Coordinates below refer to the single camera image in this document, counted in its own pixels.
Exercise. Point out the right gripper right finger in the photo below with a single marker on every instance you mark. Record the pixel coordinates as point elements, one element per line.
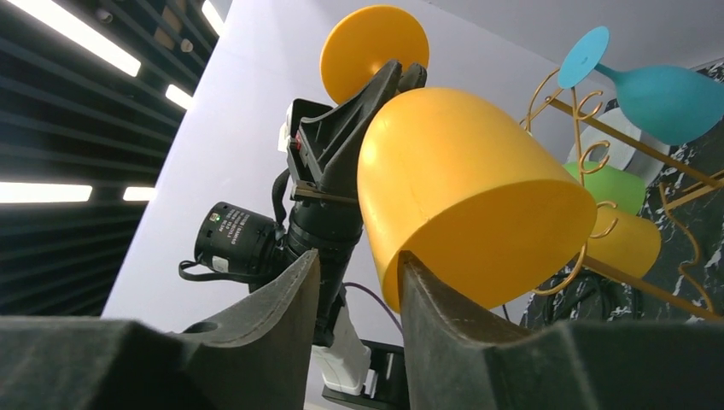
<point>461,356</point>

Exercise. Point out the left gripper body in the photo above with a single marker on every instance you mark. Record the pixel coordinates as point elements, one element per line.
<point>324,141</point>

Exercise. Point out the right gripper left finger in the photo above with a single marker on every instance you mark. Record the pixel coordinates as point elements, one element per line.
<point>169,351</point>

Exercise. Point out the orange wine glass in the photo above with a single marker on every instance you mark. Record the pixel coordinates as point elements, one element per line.
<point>632,246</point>
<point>449,176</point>

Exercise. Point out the blue wine glass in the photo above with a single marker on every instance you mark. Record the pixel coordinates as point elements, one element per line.
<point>673,104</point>

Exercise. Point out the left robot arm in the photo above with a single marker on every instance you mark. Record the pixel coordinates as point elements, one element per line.
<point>235,244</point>

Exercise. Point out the green wine glass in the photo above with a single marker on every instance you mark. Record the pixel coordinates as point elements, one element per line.
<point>611,184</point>

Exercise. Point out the white filament spool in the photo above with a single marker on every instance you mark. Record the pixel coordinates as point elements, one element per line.
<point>623,156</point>

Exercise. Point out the gold wire wine glass rack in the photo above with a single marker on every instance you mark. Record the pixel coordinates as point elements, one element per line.
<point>573,285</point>

